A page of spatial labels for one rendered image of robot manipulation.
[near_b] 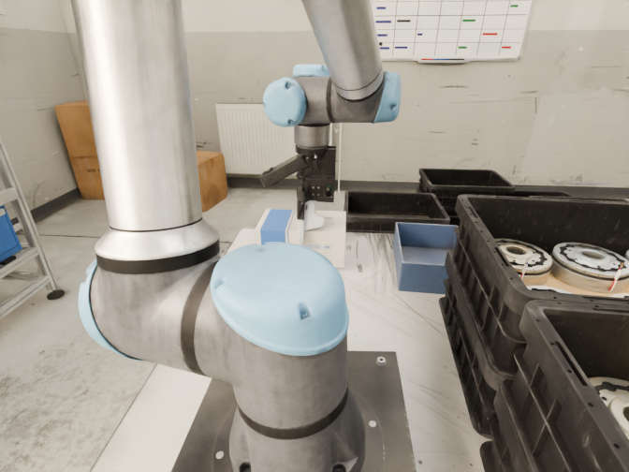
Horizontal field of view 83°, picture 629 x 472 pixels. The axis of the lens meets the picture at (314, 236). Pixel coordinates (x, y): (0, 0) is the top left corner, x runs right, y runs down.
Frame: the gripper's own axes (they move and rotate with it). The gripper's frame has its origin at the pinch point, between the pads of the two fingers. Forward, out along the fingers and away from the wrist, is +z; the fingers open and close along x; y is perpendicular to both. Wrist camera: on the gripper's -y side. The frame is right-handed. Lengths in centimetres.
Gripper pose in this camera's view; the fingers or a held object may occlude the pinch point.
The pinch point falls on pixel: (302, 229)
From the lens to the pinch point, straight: 84.3
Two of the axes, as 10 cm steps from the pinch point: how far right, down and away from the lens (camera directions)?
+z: -0.1, 8.9, 4.5
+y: 10.0, 0.4, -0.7
